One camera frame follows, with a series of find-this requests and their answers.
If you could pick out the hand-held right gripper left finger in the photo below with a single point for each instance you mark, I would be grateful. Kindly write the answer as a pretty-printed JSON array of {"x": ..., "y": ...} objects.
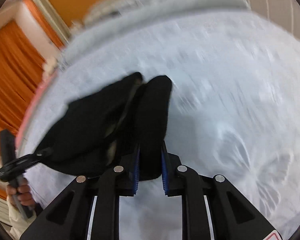
[{"x": 136, "y": 172}]

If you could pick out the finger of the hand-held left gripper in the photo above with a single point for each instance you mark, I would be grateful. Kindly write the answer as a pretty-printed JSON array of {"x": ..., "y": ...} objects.
[{"x": 32, "y": 158}]

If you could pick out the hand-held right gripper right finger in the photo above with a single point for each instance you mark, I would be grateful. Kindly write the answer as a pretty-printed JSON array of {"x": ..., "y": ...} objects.
[{"x": 165, "y": 172}]

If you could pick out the black pants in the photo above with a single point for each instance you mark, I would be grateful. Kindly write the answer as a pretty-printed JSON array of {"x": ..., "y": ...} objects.
[{"x": 90, "y": 130}]

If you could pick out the person's left forearm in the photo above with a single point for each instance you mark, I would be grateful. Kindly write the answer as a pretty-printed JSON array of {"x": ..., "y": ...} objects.
[{"x": 20, "y": 221}]

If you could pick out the person's left hand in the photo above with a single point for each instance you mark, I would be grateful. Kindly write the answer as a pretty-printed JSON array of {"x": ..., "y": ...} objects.
[{"x": 25, "y": 195}]

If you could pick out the pink blanket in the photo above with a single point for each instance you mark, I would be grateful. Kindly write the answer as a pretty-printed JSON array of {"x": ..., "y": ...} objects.
[{"x": 36, "y": 100}]

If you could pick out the wide orange curtain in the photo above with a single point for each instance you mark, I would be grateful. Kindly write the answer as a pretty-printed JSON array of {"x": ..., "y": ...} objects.
[{"x": 12, "y": 80}]

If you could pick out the white flower plush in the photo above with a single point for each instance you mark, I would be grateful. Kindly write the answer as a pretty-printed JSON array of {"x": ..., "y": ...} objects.
[{"x": 50, "y": 66}]

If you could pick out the bed with butterfly print sheet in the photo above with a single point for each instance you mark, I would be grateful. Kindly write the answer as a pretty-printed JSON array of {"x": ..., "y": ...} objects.
[{"x": 215, "y": 92}]

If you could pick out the narrow orange curtain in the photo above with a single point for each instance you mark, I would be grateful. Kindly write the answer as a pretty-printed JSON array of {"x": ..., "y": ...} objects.
[{"x": 43, "y": 20}]

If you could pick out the grey duvet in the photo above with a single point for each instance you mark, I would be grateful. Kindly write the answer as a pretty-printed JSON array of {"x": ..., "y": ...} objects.
[{"x": 152, "y": 10}]

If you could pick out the beige padded headboard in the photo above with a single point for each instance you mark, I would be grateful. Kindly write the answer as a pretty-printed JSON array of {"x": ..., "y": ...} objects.
[{"x": 120, "y": 3}]

